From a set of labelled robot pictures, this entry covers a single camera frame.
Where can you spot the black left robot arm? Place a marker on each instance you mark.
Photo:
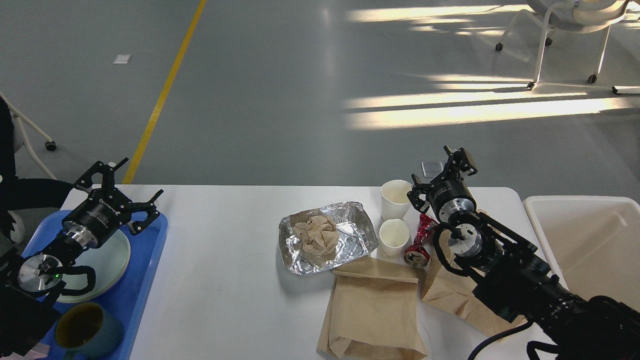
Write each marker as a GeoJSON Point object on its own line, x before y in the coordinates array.
{"type": "Point", "coordinates": [31, 285]}

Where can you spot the small grey floor plate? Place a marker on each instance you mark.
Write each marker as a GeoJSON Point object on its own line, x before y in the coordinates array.
{"type": "Point", "coordinates": [431, 169]}

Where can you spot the blue plastic tray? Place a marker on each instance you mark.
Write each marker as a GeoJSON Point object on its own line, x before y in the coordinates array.
{"type": "Point", "coordinates": [126, 300]}

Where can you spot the large brown paper bag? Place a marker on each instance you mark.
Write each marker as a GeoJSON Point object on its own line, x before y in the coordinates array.
{"type": "Point", "coordinates": [372, 313]}

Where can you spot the crumpled brown paper napkin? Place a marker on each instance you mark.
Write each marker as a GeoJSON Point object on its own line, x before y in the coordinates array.
{"type": "Point", "coordinates": [318, 236]}

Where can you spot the white paper cup front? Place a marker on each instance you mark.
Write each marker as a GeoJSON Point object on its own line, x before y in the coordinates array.
{"type": "Point", "coordinates": [393, 236]}

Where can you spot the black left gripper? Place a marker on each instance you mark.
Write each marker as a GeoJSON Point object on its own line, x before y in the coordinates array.
{"type": "Point", "coordinates": [97, 217]}

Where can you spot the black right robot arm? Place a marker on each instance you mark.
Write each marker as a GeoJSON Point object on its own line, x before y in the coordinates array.
{"type": "Point", "coordinates": [511, 280]}

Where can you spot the light green plate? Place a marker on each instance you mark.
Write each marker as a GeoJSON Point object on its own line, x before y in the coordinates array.
{"type": "Point", "coordinates": [109, 263]}

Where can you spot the white paper cup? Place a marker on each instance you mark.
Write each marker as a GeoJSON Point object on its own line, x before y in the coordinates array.
{"type": "Point", "coordinates": [394, 199]}
{"type": "Point", "coordinates": [393, 236]}

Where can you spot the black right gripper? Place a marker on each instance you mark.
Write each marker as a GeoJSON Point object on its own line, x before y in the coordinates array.
{"type": "Point", "coordinates": [448, 195]}

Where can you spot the white plastic bin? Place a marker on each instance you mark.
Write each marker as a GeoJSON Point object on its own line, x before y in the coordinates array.
{"type": "Point", "coordinates": [591, 242]}

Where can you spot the aluminium foil tray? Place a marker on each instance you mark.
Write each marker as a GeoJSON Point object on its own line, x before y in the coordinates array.
{"type": "Point", "coordinates": [356, 231]}

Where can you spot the dark teal mug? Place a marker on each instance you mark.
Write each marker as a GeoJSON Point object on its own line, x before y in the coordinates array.
{"type": "Point", "coordinates": [88, 329]}

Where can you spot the white paper cup rear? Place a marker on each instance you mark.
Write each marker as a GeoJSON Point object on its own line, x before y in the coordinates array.
{"type": "Point", "coordinates": [394, 199]}

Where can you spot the crushed red soda can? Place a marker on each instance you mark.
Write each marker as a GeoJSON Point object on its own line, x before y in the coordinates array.
{"type": "Point", "coordinates": [416, 255]}

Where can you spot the white chair on casters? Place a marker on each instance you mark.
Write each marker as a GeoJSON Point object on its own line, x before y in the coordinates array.
{"type": "Point", "coordinates": [571, 16]}

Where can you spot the small brown paper bag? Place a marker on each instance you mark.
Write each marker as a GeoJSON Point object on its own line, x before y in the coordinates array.
{"type": "Point", "coordinates": [453, 294]}

